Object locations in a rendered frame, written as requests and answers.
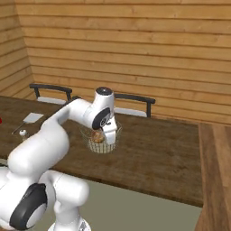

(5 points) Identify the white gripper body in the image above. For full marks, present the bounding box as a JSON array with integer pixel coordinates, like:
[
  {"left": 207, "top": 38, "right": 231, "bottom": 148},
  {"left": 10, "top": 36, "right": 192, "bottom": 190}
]
[{"left": 102, "top": 117, "right": 118, "bottom": 145}]

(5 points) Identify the brown bread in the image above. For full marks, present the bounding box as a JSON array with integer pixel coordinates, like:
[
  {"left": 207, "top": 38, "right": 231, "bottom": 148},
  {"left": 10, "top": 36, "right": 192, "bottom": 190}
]
[{"left": 91, "top": 129, "right": 106, "bottom": 144}]

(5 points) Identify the black chair with white seat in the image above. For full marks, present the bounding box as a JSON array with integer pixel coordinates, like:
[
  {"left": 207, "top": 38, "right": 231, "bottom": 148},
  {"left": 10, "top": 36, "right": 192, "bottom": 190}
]
[
  {"left": 113, "top": 92, "right": 157, "bottom": 118},
  {"left": 29, "top": 83, "right": 74, "bottom": 106}
]

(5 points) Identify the small white shaker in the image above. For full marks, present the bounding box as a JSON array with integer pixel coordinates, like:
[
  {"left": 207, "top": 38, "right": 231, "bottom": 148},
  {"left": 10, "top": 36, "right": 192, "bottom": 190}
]
[{"left": 18, "top": 129, "right": 28, "bottom": 142}]

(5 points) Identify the white wire basket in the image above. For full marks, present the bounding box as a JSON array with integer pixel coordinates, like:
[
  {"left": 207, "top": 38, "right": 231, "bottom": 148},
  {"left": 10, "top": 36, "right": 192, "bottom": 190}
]
[{"left": 79, "top": 120, "right": 124, "bottom": 155}]

